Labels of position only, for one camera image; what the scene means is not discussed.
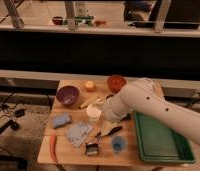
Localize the light blue towel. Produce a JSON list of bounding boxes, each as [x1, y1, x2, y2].
[[66, 121, 93, 147]]

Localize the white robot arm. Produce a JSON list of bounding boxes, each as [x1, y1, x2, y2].
[[102, 78, 200, 146]]

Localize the white plastic cup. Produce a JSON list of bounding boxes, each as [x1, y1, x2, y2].
[[86, 105, 101, 124]]

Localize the blue plastic cup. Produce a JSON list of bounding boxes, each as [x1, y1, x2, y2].
[[111, 136, 126, 153]]

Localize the black rectangular block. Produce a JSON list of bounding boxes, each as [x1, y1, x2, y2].
[[124, 113, 131, 120]]

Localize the yellow banana piece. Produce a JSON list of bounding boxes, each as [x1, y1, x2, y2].
[[79, 96, 102, 109]]

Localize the wooden table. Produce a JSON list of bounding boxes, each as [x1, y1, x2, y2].
[[37, 79, 191, 168]]

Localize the orange bowl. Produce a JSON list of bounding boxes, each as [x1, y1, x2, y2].
[[107, 75, 127, 93]]

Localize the yellow round fruit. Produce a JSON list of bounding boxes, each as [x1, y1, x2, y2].
[[85, 81, 96, 92]]

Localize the blue sponge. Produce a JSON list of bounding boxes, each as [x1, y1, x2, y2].
[[52, 114, 72, 129]]

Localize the purple bowl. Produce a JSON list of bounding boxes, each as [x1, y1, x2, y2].
[[56, 86, 80, 106]]

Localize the green plastic tray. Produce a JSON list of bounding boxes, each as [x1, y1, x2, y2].
[[134, 112, 196, 164]]

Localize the red chili pepper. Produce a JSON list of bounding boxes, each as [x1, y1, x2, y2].
[[49, 134, 58, 163]]

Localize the orange background object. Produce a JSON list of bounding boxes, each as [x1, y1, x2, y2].
[[94, 20, 107, 27]]

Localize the green background object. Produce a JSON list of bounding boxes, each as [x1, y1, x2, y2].
[[63, 15, 95, 27]]

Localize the dark red background bowl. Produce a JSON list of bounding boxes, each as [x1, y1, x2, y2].
[[52, 16, 63, 25]]

